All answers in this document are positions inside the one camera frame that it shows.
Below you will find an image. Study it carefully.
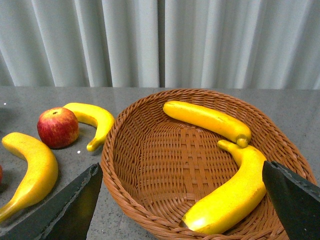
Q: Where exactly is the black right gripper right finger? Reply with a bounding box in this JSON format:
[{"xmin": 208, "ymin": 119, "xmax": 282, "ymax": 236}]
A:
[{"xmin": 262, "ymin": 161, "xmax": 320, "ymax": 240}]

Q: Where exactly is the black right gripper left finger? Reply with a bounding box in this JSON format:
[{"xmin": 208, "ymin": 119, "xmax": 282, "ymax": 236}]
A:
[{"xmin": 0, "ymin": 163, "xmax": 103, "ymax": 240}]

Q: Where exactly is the large yellow banana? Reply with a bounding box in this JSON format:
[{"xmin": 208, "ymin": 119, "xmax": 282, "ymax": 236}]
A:
[{"xmin": 0, "ymin": 132, "xmax": 59, "ymax": 222}]

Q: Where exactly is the red apple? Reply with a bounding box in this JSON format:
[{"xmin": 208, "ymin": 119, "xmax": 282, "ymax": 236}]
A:
[
  {"xmin": 0, "ymin": 165, "xmax": 3, "ymax": 184},
  {"xmin": 37, "ymin": 107, "xmax": 80, "ymax": 149}
]

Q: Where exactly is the yellow banana in basket front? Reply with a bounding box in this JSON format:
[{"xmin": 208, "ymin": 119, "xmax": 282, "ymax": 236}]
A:
[{"xmin": 179, "ymin": 140, "xmax": 267, "ymax": 235}]

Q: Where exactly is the yellow banana in basket back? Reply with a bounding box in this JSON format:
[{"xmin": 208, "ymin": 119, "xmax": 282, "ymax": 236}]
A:
[{"xmin": 162, "ymin": 100, "xmax": 252, "ymax": 148}]

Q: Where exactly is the brown wicker basket right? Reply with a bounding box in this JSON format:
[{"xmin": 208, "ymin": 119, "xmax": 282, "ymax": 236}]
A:
[{"xmin": 101, "ymin": 89, "xmax": 316, "ymax": 240}]

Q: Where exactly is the grey pleated curtain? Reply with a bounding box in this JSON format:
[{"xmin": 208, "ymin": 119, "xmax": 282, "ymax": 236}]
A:
[{"xmin": 0, "ymin": 0, "xmax": 320, "ymax": 90}]

